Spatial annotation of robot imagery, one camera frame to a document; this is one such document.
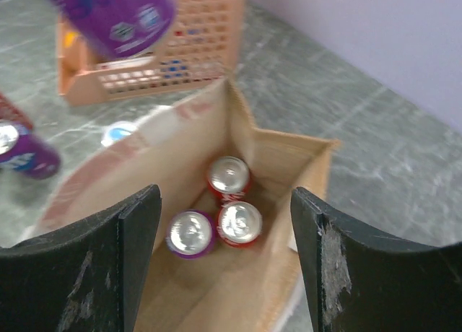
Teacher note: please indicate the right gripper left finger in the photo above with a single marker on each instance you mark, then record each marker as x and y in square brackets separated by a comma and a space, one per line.
[86, 276]

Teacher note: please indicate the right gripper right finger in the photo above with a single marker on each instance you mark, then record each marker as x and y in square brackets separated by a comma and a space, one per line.
[359, 278]

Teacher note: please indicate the purple fanta can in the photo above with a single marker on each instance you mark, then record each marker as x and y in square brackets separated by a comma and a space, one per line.
[25, 152]
[191, 234]
[119, 28]

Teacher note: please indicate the red cola can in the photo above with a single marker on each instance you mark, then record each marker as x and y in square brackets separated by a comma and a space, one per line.
[229, 179]
[239, 224]
[10, 112]

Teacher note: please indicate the burlap canvas tote bag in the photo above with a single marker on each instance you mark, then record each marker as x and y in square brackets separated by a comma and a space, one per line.
[231, 289]

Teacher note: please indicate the blue correction tape package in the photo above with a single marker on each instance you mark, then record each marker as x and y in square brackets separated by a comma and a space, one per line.
[117, 131]

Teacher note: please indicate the orange plastic file organizer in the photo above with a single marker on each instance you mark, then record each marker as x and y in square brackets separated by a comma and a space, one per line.
[201, 46]

